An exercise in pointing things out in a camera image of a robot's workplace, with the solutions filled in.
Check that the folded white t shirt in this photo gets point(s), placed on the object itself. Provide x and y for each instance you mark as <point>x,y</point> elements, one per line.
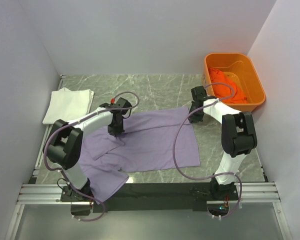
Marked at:
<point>68,105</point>

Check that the orange plastic bin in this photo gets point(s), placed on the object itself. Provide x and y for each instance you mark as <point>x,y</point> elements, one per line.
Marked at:
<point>240,69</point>

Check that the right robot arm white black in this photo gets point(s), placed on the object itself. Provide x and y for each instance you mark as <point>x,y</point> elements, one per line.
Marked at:
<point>238,138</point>

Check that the orange t shirt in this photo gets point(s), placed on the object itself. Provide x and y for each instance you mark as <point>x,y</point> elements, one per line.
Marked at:
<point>225,88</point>

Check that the purple t shirt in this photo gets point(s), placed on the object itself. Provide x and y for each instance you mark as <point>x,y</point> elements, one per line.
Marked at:
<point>148,143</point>

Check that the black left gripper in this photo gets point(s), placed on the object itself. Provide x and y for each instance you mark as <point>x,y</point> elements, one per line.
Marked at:
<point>118,131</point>

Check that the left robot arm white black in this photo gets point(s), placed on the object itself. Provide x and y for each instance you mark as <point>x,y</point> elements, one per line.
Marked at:
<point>63,147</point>

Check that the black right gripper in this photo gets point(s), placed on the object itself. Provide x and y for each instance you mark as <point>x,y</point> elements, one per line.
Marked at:
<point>195,119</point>

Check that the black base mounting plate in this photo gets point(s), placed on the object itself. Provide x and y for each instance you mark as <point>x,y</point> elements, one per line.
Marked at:
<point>195,196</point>

